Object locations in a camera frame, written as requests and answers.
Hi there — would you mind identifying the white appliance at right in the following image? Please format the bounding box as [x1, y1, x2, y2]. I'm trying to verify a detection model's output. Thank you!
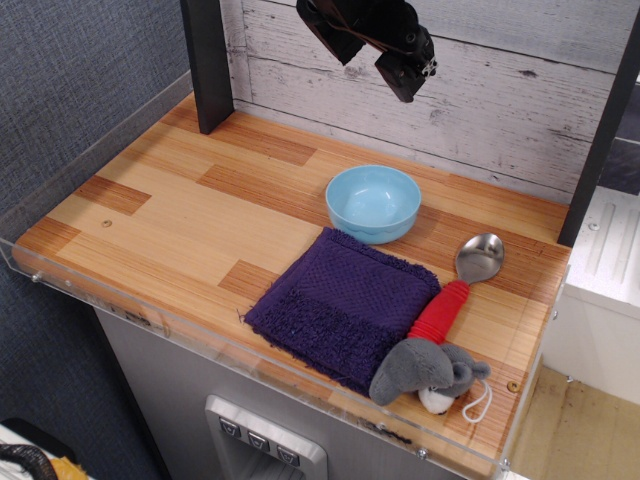
[541, 187, 639, 404]

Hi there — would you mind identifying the black cable bottom left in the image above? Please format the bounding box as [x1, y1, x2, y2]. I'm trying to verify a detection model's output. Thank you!
[0, 442, 55, 480]

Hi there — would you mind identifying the gray cabinet under table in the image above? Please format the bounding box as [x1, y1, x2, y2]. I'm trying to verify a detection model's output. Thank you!
[97, 310, 455, 479]

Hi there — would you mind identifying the gray plush toy animal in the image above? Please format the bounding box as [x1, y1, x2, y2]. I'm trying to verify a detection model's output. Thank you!
[369, 338, 493, 424]

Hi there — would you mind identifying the left dark vertical post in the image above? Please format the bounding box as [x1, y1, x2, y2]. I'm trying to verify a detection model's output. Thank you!
[180, 0, 234, 134]

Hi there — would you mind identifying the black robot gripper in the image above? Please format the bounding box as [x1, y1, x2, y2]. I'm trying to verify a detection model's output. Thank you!
[296, 1, 438, 103]

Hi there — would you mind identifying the clear acrylic table guard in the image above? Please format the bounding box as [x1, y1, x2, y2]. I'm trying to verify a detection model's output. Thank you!
[1, 68, 566, 479]

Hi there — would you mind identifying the silver dispenser button panel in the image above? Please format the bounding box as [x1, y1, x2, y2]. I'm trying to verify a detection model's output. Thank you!
[205, 395, 329, 479]

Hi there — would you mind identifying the red handled metal spoon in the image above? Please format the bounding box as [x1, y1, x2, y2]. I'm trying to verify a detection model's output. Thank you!
[407, 233, 505, 344]

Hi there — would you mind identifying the yellow object bottom left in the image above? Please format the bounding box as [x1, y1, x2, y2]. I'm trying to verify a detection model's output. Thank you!
[50, 457, 92, 480]

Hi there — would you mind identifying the right dark vertical post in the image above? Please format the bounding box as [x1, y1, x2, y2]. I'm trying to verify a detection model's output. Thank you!
[557, 13, 639, 247]

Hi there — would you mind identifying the purple folded towel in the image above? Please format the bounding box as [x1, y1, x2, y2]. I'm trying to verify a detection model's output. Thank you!
[244, 228, 441, 395]

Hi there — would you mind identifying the dark vertical post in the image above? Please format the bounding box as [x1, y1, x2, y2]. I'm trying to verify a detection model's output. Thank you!
[180, 0, 234, 134]
[557, 13, 639, 247]

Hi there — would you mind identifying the light blue plastic bowl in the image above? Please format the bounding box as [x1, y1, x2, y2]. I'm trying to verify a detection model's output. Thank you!
[325, 165, 422, 245]

